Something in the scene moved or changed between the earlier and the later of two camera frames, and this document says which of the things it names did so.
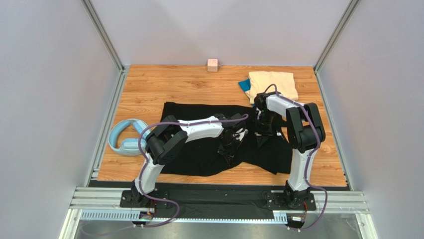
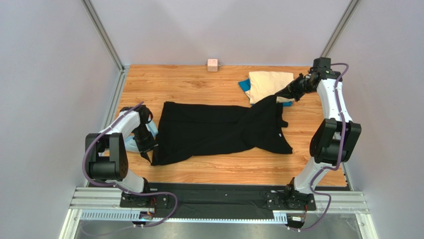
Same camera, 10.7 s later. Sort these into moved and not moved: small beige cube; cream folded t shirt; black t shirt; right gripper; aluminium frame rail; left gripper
Moved: left gripper; black t shirt; right gripper
Not moved: aluminium frame rail; small beige cube; cream folded t shirt
